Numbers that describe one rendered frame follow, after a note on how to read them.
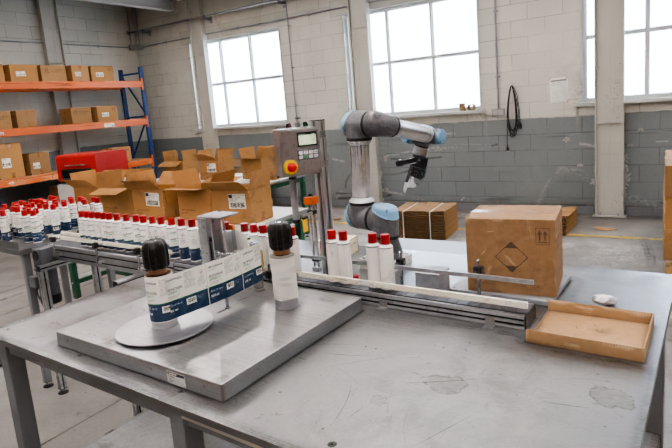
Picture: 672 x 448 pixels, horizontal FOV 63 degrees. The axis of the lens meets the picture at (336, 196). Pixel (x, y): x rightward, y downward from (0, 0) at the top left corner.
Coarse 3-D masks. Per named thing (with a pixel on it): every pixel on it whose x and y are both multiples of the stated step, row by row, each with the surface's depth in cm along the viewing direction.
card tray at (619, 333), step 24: (552, 312) 176; (576, 312) 173; (600, 312) 169; (624, 312) 165; (648, 312) 161; (528, 336) 157; (552, 336) 153; (576, 336) 158; (600, 336) 156; (624, 336) 155; (648, 336) 148
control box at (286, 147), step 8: (296, 128) 215; (304, 128) 216; (312, 128) 216; (280, 136) 212; (288, 136) 213; (296, 136) 214; (280, 144) 213; (288, 144) 214; (296, 144) 215; (280, 152) 214; (288, 152) 214; (296, 152) 215; (280, 160) 215; (288, 160) 214; (296, 160) 216; (304, 160) 217; (312, 160) 218; (320, 160) 219; (280, 168) 217; (304, 168) 217; (312, 168) 218; (320, 168) 220; (280, 176) 219; (288, 176) 216
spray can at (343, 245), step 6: (342, 234) 203; (342, 240) 203; (348, 240) 205; (342, 246) 203; (348, 246) 203; (342, 252) 203; (348, 252) 204; (342, 258) 203; (348, 258) 204; (342, 264) 204; (348, 264) 204; (342, 270) 204; (348, 270) 204; (342, 276) 205; (348, 276) 205
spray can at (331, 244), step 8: (328, 232) 206; (328, 240) 207; (336, 240) 207; (328, 248) 207; (336, 248) 207; (328, 256) 208; (336, 256) 207; (328, 264) 208; (336, 264) 207; (328, 272) 210; (336, 272) 208
